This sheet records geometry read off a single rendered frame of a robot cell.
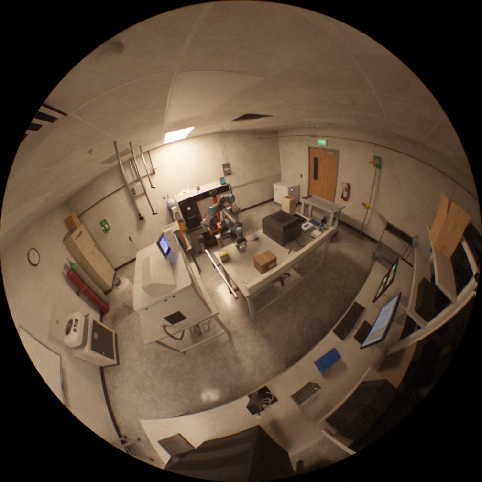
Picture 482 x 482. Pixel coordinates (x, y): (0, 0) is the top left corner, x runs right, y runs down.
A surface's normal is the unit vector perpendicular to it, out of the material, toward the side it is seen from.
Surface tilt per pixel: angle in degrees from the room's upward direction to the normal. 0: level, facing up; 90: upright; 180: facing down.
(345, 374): 0
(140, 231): 90
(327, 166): 90
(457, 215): 100
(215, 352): 0
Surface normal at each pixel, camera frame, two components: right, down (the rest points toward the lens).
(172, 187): 0.51, 0.47
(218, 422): -0.15, -0.78
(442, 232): -0.84, 0.42
